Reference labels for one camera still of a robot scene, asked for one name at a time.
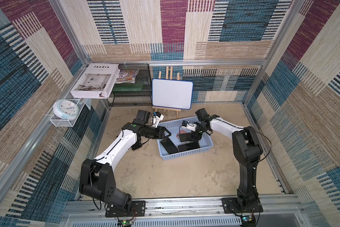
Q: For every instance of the black phone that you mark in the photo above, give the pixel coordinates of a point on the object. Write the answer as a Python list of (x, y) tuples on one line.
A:
[(169, 146), (188, 146), (136, 146)]

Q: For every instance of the dark reddish phone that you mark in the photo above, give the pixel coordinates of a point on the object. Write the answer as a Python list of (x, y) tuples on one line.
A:
[(186, 137)]

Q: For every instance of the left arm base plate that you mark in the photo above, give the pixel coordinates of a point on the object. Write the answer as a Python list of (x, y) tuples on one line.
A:
[(136, 208)]

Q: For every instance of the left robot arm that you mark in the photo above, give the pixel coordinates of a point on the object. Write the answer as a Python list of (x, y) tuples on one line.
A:
[(97, 175)]

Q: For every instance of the aluminium front rail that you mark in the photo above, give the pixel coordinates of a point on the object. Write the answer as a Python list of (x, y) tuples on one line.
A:
[(279, 210)]

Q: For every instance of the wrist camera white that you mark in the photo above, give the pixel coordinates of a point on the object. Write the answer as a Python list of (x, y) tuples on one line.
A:
[(188, 124), (157, 118)]

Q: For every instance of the blue plastic storage basket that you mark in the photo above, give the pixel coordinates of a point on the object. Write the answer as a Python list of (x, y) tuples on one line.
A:
[(205, 143)]

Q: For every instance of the pink phone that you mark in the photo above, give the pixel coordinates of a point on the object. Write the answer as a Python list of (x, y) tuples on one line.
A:
[(181, 130)]

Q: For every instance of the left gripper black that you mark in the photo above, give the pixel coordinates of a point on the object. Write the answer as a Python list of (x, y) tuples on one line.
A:
[(160, 133)]

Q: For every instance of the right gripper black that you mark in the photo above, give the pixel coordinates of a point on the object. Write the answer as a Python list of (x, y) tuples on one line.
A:
[(194, 136)]

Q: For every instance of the white book box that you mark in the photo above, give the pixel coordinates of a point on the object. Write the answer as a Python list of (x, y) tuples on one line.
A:
[(96, 82)]

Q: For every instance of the white round clock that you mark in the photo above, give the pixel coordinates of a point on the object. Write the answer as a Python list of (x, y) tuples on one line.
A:
[(66, 109)]

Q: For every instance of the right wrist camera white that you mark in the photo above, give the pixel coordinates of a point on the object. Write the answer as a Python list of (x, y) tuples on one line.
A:
[(188, 124)]

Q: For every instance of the black phone front right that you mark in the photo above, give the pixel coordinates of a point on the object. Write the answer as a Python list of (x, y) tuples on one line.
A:
[(188, 146)]

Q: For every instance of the colourful snack packet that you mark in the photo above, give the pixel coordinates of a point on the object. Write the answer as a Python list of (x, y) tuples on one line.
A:
[(127, 76)]

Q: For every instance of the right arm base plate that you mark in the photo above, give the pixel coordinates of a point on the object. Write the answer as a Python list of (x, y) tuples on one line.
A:
[(241, 206)]

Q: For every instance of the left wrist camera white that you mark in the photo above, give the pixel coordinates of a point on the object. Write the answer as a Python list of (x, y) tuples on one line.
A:
[(157, 118)]

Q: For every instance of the black phone top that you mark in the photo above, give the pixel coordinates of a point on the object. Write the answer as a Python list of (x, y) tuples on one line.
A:
[(136, 146)]

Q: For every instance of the black wire rack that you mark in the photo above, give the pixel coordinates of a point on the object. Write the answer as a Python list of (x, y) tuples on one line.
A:
[(138, 93)]

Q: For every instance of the clear acrylic shelf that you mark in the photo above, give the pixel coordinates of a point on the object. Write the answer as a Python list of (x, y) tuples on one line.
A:
[(81, 102)]

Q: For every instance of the black phone front left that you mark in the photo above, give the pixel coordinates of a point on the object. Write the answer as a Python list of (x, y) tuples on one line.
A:
[(169, 146)]

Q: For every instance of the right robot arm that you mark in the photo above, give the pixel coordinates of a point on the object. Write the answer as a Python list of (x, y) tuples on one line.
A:
[(247, 151)]

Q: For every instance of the white whiteboard blue frame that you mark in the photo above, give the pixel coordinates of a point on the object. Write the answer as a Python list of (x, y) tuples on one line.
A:
[(176, 94)]

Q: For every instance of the wooden easel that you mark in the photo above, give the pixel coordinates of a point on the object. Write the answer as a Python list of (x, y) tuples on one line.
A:
[(168, 76)]

